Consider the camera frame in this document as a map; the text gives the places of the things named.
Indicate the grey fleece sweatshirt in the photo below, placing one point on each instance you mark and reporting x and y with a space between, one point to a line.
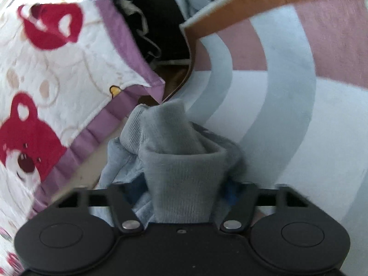
178 172

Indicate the black clothing pile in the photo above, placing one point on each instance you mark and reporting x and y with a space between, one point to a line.
161 14

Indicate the beige mattress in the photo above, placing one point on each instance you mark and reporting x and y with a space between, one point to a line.
86 172

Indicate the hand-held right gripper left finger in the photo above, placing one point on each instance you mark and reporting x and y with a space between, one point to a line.
123 207

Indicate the bear print bedspread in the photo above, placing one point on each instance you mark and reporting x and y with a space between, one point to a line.
57 92

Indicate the checked printed mat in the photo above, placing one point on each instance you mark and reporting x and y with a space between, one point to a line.
287 106

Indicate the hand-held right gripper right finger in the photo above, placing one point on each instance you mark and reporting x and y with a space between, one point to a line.
230 192

